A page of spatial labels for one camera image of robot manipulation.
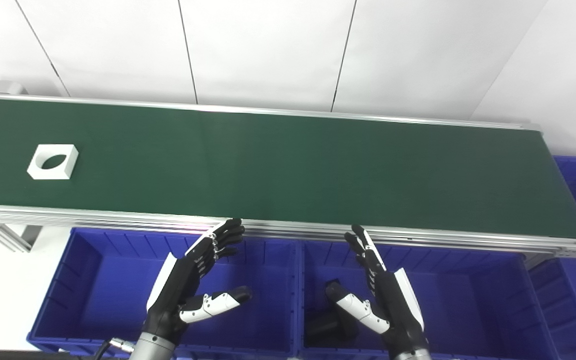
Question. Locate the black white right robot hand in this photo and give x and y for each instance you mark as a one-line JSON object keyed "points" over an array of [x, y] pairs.
{"points": [[398, 305]]}

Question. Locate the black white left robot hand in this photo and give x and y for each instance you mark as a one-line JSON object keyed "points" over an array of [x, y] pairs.
{"points": [[175, 287]]}

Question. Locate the white square part with hole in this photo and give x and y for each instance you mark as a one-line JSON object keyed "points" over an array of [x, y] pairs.
{"points": [[68, 162]]}

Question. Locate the aluminium conveyor support leg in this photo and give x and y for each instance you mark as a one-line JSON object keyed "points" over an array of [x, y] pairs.
{"points": [[5, 235]]}

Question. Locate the black block part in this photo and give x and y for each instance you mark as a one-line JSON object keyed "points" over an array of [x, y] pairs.
{"points": [[330, 327]]}

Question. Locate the green conveyor belt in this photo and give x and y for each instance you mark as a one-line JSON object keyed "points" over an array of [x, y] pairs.
{"points": [[418, 239], [288, 170]]}

